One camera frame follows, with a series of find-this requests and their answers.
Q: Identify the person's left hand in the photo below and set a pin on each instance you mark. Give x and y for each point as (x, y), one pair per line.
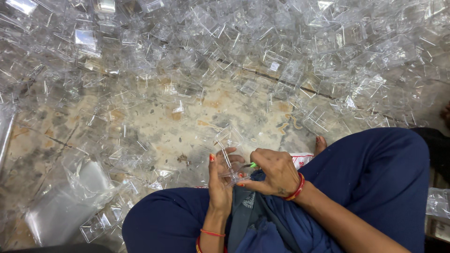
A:
(218, 189)

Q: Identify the person's right hand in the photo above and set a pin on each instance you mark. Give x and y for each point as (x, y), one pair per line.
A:
(277, 174)

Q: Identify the small green tool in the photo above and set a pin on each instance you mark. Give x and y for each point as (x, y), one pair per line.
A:
(253, 164)

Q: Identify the single clear plastic case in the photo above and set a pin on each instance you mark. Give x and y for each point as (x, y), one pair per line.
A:
(438, 202)
(228, 137)

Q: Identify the red bangles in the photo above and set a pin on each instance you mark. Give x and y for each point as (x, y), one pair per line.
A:
(297, 189)

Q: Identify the white packet with red print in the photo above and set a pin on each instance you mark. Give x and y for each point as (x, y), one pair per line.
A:
(302, 160)

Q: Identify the grey cloth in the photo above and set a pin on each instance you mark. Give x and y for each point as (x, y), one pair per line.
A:
(244, 210)

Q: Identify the red wrist thread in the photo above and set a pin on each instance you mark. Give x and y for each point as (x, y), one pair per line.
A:
(212, 232)

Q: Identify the blue garment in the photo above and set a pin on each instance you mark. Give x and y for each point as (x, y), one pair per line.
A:
(281, 225)

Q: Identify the person's foot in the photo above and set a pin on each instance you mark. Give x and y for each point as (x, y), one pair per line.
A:
(320, 144)

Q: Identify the red and gold bangle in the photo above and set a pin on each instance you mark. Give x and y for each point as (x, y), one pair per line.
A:
(198, 246)

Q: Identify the person's blue trousers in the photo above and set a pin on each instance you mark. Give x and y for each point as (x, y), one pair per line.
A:
(372, 165)

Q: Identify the heap of clear plastic cases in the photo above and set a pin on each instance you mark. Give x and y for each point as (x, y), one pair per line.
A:
(211, 42)

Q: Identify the clear plastic bag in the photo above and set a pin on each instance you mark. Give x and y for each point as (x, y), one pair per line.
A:
(70, 207)

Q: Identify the black cloth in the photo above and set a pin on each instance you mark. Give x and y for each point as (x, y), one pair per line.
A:
(437, 151)

